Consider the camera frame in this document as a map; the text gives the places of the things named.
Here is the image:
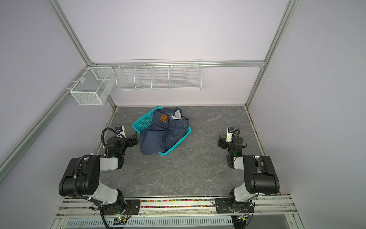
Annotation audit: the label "dark blue denim trousers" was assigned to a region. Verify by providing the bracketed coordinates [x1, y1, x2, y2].
[139, 107, 191, 156]

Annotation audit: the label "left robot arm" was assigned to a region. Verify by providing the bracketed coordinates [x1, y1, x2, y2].
[59, 135, 138, 215]

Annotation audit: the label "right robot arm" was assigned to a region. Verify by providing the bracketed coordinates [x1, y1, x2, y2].
[218, 136, 280, 213]

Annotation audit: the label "teal plastic basket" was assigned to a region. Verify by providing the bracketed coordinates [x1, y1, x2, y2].
[132, 106, 192, 156]

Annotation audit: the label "small white mesh box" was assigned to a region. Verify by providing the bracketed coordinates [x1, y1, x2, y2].
[70, 67, 115, 106]

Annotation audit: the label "green circuit board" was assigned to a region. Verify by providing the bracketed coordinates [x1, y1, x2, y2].
[113, 218, 127, 226]

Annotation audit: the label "colourful bead strip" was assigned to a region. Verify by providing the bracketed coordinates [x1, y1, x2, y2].
[140, 198, 215, 209]

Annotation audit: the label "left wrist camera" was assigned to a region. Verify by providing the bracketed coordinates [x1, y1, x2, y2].
[115, 126, 126, 139]

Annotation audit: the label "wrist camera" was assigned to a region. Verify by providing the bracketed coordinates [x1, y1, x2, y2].
[226, 127, 235, 143]
[115, 126, 126, 139]

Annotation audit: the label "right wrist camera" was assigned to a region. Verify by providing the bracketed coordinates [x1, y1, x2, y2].
[226, 127, 235, 143]

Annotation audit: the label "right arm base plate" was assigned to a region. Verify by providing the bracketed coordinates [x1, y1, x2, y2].
[213, 198, 255, 214]

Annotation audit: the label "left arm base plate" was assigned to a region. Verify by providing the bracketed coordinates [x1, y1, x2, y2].
[102, 199, 141, 216]

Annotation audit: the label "long white wire shelf basket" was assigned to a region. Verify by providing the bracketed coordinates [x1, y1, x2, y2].
[115, 65, 202, 90]

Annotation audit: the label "aluminium frame rail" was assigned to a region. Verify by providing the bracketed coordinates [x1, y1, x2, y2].
[92, 59, 266, 68]

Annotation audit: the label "white slotted cable duct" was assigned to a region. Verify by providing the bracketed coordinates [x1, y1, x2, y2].
[65, 216, 234, 229]

